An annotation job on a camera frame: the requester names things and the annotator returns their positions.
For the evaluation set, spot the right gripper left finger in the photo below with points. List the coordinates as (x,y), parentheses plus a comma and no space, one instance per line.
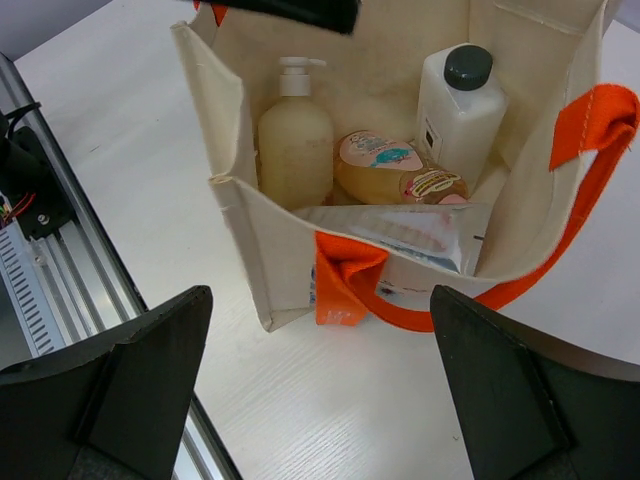
(112,406)

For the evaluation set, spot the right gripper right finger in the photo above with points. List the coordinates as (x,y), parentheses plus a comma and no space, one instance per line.
(533,406)

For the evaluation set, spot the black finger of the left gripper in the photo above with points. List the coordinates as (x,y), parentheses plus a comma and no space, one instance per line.
(338,16)

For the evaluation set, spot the cream pump lotion bottle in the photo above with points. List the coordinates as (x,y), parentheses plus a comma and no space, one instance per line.
(296,141)

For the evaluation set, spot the pink shampoo bottle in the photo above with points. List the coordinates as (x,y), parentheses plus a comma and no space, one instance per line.
(377,170)

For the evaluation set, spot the white bottle black cap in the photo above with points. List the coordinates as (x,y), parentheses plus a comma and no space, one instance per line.
(460,108)

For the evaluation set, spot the clear silver pouch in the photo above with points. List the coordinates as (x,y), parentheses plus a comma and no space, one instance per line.
(448,237)

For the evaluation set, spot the cream canvas bag orange handles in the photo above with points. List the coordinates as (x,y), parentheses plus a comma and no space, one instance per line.
(560,140)

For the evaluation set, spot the aluminium rail frame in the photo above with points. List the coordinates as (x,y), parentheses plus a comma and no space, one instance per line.
(61,279)

